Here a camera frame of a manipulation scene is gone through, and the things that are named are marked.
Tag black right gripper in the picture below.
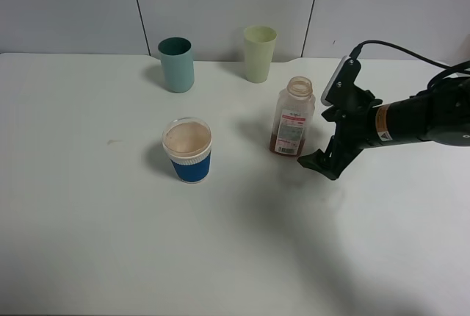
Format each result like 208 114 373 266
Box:
297 89 383 181

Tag clear plastic drink bottle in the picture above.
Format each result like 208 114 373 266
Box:
270 76 316 157

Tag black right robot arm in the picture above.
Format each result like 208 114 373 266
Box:
297 57 469 180

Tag pale green plastic cup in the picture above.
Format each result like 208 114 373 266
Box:
244 26 278 83

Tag blue sleeved paper cup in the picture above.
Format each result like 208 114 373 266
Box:
162 117 212 183

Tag teal plastic cup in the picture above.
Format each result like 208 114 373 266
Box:
158 37 195 93

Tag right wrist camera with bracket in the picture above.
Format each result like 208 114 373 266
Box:
321 56 361 107

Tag black right camera cable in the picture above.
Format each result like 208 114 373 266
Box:
348 40 470 74

